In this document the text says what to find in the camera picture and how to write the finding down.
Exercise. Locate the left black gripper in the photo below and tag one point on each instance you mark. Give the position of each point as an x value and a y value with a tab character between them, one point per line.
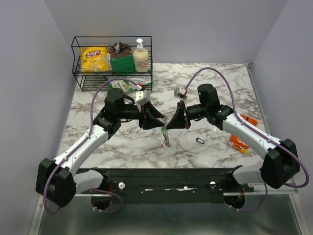
150	122

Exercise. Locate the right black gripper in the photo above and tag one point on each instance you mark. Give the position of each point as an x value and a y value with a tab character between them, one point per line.
179	121

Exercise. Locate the orange packet near arm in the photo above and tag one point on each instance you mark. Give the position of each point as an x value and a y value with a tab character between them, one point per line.
238	144

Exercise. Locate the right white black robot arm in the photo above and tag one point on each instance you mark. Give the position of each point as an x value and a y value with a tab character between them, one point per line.
277	167

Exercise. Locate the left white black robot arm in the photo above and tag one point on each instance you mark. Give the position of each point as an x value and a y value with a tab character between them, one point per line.
58	180

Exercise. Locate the black key tag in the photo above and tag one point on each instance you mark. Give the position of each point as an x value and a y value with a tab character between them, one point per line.
201	141

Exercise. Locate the green white snack bag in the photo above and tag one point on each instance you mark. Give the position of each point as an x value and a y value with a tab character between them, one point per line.
127	86

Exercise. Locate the cream soap pump bottle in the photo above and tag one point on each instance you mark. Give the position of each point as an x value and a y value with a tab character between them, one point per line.
141	57

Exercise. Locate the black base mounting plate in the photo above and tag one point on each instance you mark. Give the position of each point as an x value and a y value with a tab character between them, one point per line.
167	186

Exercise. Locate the green brown snack bag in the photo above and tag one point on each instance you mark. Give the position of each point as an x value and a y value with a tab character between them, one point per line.
120	58

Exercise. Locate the yellow Lays chips bag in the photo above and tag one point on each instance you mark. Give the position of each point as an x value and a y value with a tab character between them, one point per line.
94	59

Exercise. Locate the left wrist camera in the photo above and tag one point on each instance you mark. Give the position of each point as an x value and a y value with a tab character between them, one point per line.
142	97

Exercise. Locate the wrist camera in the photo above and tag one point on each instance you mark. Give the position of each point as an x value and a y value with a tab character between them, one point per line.
142	97
181	93

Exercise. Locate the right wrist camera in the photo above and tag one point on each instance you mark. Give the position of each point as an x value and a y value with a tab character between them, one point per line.
181	93

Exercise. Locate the black wire shelf rack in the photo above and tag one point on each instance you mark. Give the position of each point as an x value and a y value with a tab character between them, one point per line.
91	82

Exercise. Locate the aluminium rail frame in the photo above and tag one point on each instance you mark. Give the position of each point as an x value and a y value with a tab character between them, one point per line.
60	179

